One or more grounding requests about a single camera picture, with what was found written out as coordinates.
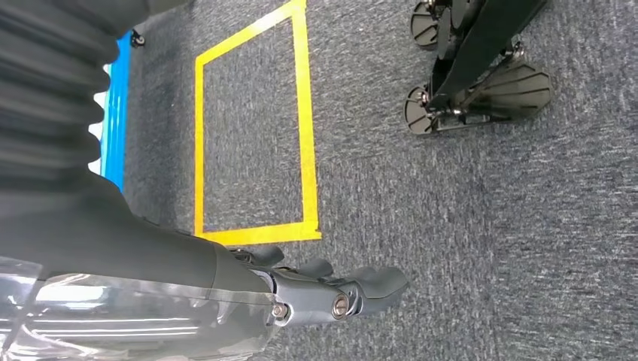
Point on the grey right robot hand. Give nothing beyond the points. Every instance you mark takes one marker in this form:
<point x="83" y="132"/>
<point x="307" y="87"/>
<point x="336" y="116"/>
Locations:
<point x="124" y="259"/>

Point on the blue wheeled shelf rack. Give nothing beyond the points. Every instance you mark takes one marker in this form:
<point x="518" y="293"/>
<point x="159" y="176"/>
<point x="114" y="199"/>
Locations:
<point x="117" y="124"/>

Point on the yellow floor tape square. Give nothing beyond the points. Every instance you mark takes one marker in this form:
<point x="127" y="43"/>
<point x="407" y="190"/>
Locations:
<point x="309" y="124"/>

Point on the black robot foot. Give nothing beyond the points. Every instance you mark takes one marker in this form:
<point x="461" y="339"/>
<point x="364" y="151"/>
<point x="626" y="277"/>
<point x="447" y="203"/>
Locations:
<point x="423" y="25"/>
<point x="518" y="92"/>

